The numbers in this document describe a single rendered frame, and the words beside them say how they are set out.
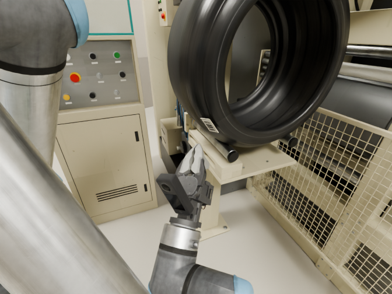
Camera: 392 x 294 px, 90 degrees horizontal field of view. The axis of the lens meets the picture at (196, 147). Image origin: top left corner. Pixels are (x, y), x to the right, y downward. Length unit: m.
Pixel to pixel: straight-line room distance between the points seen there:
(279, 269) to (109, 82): 1.53
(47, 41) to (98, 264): 0.29
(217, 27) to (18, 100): 0.42
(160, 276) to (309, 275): 1.23
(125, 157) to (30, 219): 1.21
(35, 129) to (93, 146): 0.92
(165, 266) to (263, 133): 0.50
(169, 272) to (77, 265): 0.26
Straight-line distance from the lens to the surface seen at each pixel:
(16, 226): 0.23
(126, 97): 1.32
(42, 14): 0.34
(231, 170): 0.75
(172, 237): 0.47
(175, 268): 0.47
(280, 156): 0.96
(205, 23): 0.56
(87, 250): 0.25
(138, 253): 1.56
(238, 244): 1.57
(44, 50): 0.37
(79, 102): 1.33
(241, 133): 0.67
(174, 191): 0.44
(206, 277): 0.45
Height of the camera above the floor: 1.29
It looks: 30 degrees down
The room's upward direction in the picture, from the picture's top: straight up
